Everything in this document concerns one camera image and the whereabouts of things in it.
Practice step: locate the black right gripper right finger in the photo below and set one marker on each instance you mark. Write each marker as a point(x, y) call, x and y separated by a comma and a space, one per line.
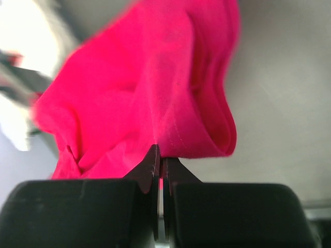
point(201, 214)

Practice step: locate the pink t shirt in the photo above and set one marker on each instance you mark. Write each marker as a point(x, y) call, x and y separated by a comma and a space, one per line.
point(154, 76)

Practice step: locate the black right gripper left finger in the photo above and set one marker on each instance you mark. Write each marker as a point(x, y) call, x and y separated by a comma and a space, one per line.
point(85, 213)

